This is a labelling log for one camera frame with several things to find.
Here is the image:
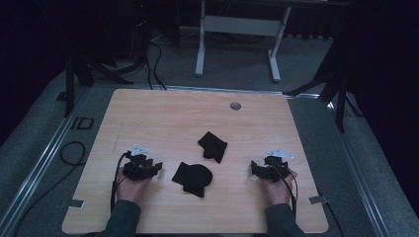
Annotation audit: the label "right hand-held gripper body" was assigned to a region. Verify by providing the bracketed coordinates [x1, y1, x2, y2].
[260, 148, 295, 183]

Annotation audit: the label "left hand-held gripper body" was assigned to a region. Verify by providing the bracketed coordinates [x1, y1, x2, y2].
[123, 144, 156, 182]

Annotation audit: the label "large black cloth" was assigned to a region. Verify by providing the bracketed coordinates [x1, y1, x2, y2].
[171, 161, 214, 198]

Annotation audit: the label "small black cloth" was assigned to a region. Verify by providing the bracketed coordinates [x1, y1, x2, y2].
[197, 130, 229, 165]

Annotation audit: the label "person's left hand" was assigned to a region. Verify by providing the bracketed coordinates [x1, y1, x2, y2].
[116, 166, 156, 203]

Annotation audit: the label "person's right hand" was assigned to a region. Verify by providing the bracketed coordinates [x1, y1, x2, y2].
[261, 168, 298, 206]

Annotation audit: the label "black tape floor marks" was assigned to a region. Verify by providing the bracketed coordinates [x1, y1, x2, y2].
[69, 117, 96, 131]

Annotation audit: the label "black tripod stand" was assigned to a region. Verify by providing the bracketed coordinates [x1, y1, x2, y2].
[55, 48, 148, 119]
[284, 62, 365, 133]

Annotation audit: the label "dark equipment tower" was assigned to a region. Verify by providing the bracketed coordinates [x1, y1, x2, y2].
[129, 0, 153, 62]

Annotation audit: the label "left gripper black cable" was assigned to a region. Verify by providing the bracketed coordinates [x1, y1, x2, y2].
[110, 150, 133, 213]

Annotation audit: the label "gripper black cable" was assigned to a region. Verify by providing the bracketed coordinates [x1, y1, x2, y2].
[110, 150, 133, 213]
[271, 163, 299, 222]

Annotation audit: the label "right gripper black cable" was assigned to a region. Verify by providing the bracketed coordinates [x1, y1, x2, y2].
[271, 163, 299, 222]

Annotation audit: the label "black floor cable loop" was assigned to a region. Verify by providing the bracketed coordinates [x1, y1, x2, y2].
[9, 140, 87, 231]

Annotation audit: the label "metal floor rail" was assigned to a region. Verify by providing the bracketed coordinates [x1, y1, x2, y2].
[0, 86, 93, 237]
[154, 84, 321, 101]
[324, 98, 394, 237]

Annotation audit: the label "black floor cables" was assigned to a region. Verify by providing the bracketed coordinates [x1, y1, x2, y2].
[143, 39, 168, 91]

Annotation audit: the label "white desk frame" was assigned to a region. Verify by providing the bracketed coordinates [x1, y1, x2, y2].
[194, 0, 293, 83]

